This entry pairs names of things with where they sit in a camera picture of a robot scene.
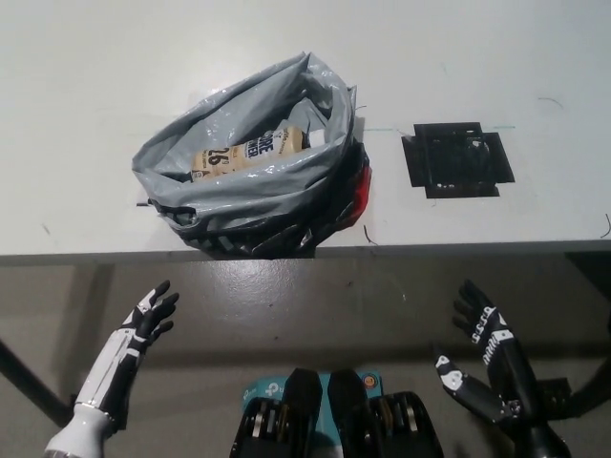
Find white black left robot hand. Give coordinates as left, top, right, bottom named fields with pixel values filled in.
left=74, top=280, right=180, bottom=416

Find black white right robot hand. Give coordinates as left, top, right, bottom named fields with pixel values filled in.
left=433, top=280, right=541, bottom=425

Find beige protein shake bottle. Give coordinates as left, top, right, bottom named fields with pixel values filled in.
left=190, top=127, right=327, bottom=185

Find grey plastic bag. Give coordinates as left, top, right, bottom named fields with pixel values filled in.
left=131, top=51, right=359, bottom=225

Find black floor plate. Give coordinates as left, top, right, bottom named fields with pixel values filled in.
left=533, top=376, right=573, bottom=422

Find black table leg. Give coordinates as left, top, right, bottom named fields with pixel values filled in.
left=0, top=336, right=73, bottom=428

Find black tape square marker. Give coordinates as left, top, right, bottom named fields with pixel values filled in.
left=400, top=121, right=516, bottom=199

